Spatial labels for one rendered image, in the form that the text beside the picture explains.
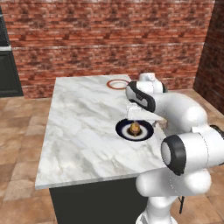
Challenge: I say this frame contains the black cupboard run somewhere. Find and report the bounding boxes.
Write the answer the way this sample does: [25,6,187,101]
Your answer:
[0,8,25,98]

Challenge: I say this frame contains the dark kitchen island cabinet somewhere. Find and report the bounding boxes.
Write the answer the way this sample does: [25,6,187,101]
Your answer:
[48,176,150,224]

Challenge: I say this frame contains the white plate with orange rim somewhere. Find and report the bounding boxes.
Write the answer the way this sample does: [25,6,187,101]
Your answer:
[106,79,130,90]

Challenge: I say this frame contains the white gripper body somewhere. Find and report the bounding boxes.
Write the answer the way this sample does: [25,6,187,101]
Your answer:
[126,105,160,123]

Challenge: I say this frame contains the dark blue striped plate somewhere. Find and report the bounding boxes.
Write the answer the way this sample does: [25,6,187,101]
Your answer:
[115,118,155,143]

